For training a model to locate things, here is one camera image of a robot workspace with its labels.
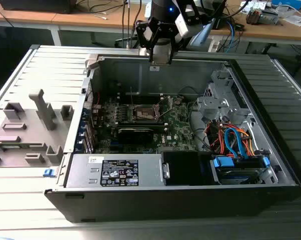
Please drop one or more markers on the blue case latch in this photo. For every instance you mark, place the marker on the blue case latch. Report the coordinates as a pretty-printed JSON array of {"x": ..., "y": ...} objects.
[{"x": 49, "y": 173}]

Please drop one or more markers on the black graphics card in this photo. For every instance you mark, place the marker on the black graphics card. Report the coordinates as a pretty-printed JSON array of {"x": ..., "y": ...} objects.
[{"x": 135, "y": 136}]

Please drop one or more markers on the metal drive cage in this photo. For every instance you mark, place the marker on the metal drive cage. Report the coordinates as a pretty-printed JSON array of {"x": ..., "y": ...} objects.
[{"x": 213, "y": 103}]

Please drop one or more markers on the black PC case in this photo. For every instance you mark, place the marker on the black PC case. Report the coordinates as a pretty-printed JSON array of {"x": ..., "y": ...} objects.
[{"x": 165, "y": 205}]

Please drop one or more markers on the small grey wrist camera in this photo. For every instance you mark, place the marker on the small grey wrist camera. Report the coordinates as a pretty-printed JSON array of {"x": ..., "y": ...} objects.
[{"x": 148, "y": 32}]

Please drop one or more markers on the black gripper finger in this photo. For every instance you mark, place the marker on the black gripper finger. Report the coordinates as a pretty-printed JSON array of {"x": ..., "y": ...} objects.
[
  {"x": 173, "y": 51},
  {"x": 154, "y": 46}
]

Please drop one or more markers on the grey parts rack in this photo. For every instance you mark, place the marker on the grey parts rack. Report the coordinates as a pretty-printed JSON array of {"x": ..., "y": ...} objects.
[{"x": 33, "y": 125}]

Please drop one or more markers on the metal drive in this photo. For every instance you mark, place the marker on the metal drive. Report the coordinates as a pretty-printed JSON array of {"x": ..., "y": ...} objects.
[{"x": 270, "y": 17}]

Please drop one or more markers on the copper heat sink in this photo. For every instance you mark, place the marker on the copper heat sink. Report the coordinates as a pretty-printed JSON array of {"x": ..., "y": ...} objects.
[{"x": 253, "y": 16}]

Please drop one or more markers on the white case label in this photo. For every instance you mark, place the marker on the white case label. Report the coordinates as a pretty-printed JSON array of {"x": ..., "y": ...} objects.
[{"x": 155, "y": 68}]

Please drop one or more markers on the silver CPU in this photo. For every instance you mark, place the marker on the silver CPU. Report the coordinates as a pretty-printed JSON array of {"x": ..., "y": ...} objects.
[{"x": 161, "y": 62}]

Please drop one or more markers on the metal locking lever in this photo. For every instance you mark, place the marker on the metal locking lever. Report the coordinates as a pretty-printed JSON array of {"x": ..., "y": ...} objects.
[
  {"x": 165, "y": 111},
  {"x": 132, "y": 95}
]

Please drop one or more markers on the black box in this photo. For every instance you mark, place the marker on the black box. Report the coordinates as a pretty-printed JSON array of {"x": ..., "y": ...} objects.
[{"x": 35, "y": 6}]

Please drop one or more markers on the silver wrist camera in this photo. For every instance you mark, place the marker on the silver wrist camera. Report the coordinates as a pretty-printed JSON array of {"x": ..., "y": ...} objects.
[{"x": 183, "y": 25}]

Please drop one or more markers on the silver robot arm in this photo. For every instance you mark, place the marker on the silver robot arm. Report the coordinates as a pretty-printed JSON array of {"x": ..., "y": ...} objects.
[{"x": 202, "y": 33}]

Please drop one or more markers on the wooden desk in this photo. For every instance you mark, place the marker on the wooden desk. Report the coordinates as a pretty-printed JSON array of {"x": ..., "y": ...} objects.
[
  {"x": 28, "y": 18},
  {"x": 265, "y": 31}
]

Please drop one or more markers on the green RAM stick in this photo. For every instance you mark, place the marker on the green RAM stick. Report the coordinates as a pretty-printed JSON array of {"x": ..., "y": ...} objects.
[{"x": 13, "y": 147}]

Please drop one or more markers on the blue box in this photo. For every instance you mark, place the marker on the blue box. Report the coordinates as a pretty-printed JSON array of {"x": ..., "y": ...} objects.
[{"x": 288, "y": 3}]

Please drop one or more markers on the green motherboard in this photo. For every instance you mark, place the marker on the green motherboard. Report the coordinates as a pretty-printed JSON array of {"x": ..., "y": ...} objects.
[{"x": 175, "y": 125}]

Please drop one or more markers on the CPU socket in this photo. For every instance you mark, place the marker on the CPU socket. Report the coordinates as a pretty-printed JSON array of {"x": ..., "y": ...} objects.
[{"x": 144, "y": 113}]

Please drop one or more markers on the black stand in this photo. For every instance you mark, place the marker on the black stand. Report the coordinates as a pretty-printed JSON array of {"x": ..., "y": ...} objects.
[{"x": 219, "y": 23}]

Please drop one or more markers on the silver power supply unit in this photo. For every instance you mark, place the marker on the silver power supply unit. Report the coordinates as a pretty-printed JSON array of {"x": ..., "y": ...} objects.
[{"x": 78, "y": 172}]

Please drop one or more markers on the hard disk blue carrier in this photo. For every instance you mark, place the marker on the hard disk blue carrier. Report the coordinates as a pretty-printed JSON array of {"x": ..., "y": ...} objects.
[{"x": 225, "y": 163}]

